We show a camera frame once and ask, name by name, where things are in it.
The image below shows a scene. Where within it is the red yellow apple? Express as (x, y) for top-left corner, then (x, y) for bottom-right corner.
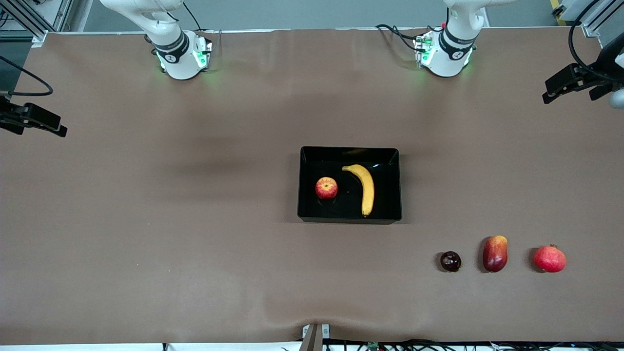
(315, 176), (338, 200)

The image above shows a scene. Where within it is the red pomegranate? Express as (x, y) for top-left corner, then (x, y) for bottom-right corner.
(533, 244), (567, 273)

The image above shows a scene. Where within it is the black right arm base cable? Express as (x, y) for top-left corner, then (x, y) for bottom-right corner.
(182, 0), (204, 33)

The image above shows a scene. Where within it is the dark purple plum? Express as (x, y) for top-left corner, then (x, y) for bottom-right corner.
(440, 251), (462, 273)

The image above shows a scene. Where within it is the black arm base cable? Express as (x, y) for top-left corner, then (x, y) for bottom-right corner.
(182, 0), (204, 33)
(374, 24), (421, 52)

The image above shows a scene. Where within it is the black left arm base cable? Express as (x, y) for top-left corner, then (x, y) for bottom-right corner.
(374, 24), (421, 52)

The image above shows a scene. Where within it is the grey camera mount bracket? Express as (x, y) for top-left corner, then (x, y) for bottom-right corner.
(298, 323), (331, 351)

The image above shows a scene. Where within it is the yellow banana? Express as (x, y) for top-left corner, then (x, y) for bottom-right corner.
(341, 164), (375, 217)

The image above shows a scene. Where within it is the brown table cover mat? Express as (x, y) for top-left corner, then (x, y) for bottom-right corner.
(0, 27), (624, 346)

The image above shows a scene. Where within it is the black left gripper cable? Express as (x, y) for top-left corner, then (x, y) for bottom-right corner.
(568, 0), (624, 82)

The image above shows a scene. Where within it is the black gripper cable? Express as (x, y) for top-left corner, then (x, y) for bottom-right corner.
(568, 0), (624, 82)
(0, 56), (54, 97)

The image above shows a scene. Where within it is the red mango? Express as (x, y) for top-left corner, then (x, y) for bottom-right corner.
(483, 235), (508, 273)

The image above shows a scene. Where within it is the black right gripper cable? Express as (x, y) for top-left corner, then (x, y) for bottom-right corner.
(0, 56), (54, 97)

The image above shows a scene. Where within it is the black plastic box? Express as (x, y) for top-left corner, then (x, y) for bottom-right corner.
(297, 146), (403, 225)

